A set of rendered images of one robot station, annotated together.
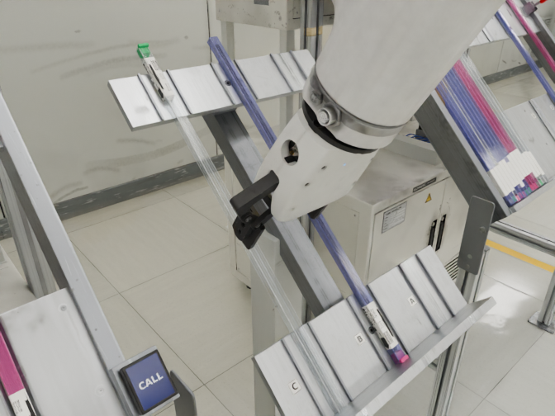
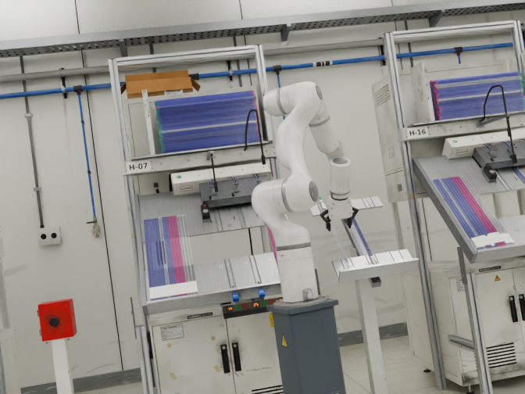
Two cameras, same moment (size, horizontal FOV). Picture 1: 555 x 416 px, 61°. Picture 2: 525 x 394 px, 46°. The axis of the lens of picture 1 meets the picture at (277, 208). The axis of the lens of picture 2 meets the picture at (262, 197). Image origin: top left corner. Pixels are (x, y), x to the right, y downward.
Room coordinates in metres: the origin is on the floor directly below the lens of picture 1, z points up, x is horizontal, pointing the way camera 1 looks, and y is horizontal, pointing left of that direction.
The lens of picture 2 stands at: (-1.99, -1.18, 0.98)
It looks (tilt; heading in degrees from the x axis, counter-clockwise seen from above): 3 degrees up; 33
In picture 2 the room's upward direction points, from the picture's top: 8 degrees counter-clockwise
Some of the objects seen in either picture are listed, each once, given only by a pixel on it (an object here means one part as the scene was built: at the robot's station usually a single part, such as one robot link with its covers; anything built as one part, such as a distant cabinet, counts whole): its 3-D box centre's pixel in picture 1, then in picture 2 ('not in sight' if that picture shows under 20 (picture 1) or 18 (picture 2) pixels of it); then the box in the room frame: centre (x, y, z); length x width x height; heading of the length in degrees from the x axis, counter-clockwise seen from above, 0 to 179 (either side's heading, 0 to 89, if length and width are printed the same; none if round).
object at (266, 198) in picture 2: not in sight; (280, 214); (-0.18, -0.09, 1.00); 0.19 x 0.12 x 0.24; 94
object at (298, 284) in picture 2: not in sight; (297, 275); (-0.18, -0.12, 0.79); 0.19 x 0.19 x 0.18
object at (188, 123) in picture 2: not in sight; (208, 123); (0.51, 0.67, 1.52); 0.51 x 0.13 x 0.27; 131
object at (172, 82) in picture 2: not in sight; (178, 82); (0.66, 0.95, 1.82); 0.68 x 0.30 x 0.20; 131
